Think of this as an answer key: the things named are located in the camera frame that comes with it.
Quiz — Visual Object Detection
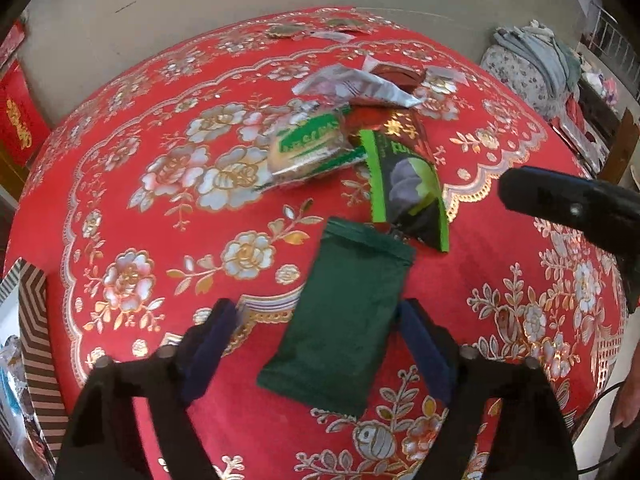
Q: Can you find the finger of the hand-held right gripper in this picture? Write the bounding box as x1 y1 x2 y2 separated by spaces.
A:
498 165 640 261

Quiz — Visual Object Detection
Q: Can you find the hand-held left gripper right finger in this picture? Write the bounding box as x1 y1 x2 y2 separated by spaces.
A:
398 298 581 480

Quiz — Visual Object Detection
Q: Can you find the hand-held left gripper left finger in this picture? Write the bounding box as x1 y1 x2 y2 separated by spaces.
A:
54 298 240 480

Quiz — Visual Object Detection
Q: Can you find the dark green snack packet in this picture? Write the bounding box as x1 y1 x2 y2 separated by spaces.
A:
256 216 417 419

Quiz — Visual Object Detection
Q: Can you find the striped cardboard box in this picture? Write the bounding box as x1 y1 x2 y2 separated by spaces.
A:
0 257 69 480

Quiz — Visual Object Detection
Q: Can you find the light blue snack packet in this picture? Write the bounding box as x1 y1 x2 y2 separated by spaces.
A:
0 360 18 418

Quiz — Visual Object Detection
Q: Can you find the person's right hand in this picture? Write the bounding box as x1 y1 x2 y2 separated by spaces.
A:
612 382 640 428

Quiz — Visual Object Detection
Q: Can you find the red floral tablecloth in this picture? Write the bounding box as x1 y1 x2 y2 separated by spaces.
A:
4 6 632 480

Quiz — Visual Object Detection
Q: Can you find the floral cushion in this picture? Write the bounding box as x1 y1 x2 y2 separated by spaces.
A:
480 44 552 117

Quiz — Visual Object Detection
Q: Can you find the green black snack packet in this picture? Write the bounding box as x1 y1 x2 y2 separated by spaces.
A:
359 129 451 253

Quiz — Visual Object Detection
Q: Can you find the pile of grey clothes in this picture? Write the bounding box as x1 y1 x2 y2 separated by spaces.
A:
492 19 585 122

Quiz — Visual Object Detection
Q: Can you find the small clear packet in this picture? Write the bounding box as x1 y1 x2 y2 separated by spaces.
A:
424 66 469 87

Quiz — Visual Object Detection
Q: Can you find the red gold snack packet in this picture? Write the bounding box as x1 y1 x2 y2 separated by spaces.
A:
346 106 434 162

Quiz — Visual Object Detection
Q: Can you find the dark red snack packet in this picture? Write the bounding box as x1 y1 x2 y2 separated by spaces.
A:
369 57 427 95

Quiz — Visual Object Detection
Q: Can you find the clear green cake packet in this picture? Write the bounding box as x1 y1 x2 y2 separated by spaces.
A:
259 101 369 192

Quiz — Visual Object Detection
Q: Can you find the silver snack packet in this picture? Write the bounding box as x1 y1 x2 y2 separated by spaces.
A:
291 63 426 109

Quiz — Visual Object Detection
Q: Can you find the round dark snack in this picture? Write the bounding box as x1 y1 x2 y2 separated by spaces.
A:
324 14 372 34

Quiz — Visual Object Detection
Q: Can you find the red gold envelope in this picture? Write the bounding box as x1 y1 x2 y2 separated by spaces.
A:
0 59 52 167

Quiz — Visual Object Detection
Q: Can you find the round gold green snack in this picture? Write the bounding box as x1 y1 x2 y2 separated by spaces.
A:
266 21 302 40

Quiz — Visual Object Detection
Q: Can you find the black cable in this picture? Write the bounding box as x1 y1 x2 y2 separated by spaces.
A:
570 380 632 476

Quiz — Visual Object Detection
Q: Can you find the white wire rack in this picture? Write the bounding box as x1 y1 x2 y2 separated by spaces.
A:
579 0 637 88

